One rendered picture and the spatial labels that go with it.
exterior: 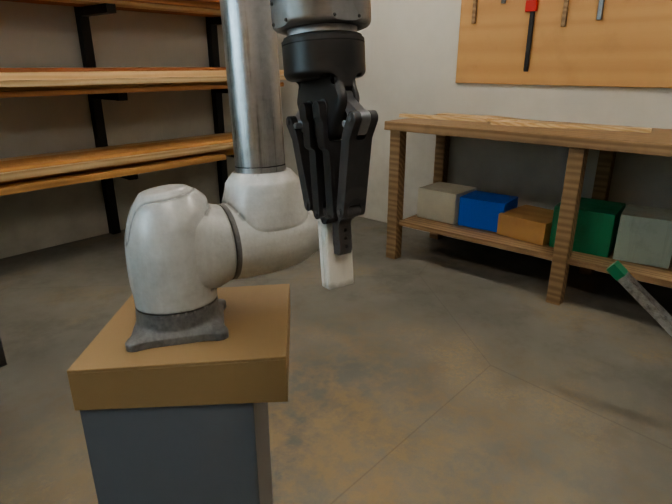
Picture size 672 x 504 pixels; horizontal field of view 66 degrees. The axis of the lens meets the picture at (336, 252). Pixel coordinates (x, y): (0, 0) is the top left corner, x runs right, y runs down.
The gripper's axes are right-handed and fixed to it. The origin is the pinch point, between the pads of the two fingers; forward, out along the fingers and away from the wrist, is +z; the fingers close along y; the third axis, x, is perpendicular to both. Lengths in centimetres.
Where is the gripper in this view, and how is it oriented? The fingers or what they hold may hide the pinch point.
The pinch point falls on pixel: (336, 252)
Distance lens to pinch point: 51.7
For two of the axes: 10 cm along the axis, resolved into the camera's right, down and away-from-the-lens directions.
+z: 0.6, 9.7, 2.5
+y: 5.3, 1.8, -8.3
